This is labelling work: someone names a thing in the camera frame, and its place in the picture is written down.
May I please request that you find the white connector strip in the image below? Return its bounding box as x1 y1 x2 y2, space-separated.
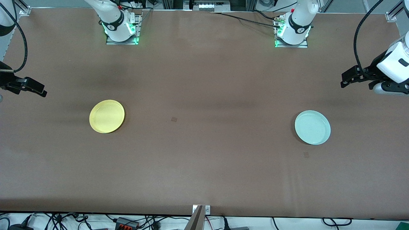
198 3 231 12

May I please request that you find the long black table cable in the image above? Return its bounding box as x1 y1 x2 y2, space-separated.
210 12 282 28

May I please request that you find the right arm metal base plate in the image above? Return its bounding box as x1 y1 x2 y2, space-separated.
106 14 142 45

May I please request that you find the grey camera pole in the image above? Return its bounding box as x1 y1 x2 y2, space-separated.
184 206 205 230

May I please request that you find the black orange power strip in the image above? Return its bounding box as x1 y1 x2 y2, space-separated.
115 217 140 230

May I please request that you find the pale green round plate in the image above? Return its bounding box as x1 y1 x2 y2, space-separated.
294 110 331 145

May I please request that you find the short black table cable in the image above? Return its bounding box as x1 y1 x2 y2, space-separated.
252 10 279 21

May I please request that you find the aluminium frame profile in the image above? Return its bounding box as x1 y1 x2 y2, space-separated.
13 0 32 16
386 0 409 22

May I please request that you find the metal rack frame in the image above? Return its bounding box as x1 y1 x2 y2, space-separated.
161 0 258 12

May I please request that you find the yellow round plate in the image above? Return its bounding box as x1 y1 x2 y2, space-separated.
89 100 125 134

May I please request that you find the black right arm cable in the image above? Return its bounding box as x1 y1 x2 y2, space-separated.
11 0 28 73

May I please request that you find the black looped floor cable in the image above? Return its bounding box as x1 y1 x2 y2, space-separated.
322 218 352 227

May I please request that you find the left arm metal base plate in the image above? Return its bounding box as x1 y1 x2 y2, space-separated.
274 15 309 49

